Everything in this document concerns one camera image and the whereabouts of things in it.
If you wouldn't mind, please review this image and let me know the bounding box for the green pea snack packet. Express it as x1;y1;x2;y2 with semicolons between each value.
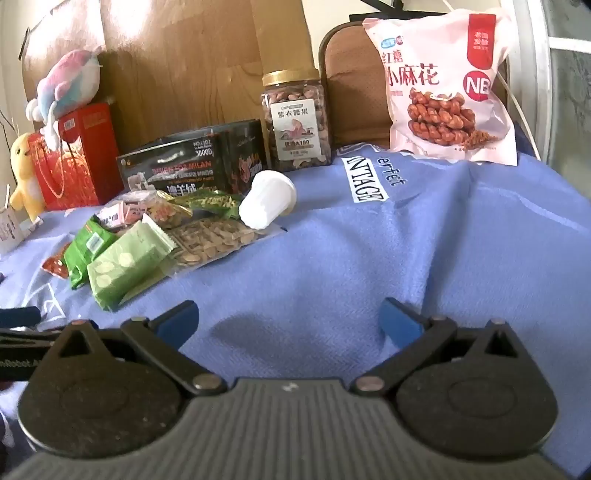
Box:
185;191;245;220

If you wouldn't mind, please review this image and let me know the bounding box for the white cable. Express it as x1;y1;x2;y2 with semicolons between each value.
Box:
496;74;541;160

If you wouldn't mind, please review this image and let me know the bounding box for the pink snack bag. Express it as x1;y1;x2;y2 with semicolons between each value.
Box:
362;10;520;168

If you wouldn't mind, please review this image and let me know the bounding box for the dark green snack packet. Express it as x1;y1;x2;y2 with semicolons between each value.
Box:
64;217;118;291

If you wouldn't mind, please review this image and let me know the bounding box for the clear sunflower seed packet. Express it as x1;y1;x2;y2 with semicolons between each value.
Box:
164;218;286;278

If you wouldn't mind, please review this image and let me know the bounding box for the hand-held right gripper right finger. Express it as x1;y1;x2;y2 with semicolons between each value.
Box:
353;298;536;397

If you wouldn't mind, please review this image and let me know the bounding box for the small pink snack packet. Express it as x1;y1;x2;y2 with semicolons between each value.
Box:
95;205;130;232
117;193;160;220

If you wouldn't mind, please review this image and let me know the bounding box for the blue blanket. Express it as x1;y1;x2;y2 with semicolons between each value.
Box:
0;141;591;480

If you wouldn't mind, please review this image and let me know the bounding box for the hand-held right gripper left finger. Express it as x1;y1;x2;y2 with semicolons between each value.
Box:
34;300;228;398

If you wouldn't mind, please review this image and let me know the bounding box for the dark box pink print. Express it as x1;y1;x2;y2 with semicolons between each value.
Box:
217;119;269;195

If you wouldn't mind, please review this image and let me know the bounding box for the black metal stand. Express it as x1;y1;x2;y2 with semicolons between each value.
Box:
348;0;446;23

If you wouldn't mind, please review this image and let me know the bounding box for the white ribbed plastic cup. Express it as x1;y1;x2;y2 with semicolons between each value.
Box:
238;170;297;229

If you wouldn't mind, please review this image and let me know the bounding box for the wooden headboard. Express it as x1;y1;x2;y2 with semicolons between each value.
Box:
18;0;324;153

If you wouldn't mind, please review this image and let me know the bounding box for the red gift box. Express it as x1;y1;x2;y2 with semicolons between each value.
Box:
28;102;124;212

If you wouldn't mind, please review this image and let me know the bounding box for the nut jar gold lid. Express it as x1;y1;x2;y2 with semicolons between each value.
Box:
260;68;334;172

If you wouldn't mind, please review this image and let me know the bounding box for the pastel plush toy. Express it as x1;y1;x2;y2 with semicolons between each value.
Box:
25;50;102;139

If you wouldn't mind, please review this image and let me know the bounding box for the red snack packet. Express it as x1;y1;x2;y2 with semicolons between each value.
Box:
41;242;75;279

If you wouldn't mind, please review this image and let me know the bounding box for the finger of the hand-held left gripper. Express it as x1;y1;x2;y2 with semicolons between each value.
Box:
0;306;42;328

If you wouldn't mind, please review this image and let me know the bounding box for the small white box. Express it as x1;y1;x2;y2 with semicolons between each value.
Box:
0;205;24;254

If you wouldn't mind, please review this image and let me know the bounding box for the yellow plush toy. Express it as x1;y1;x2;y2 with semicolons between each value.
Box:
8;131;47;222

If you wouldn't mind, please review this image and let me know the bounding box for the light green snack packet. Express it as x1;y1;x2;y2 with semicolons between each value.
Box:
115;213;179;264
87;240;168;312

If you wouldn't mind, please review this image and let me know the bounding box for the black printed box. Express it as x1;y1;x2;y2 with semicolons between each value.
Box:
115;131;234;197

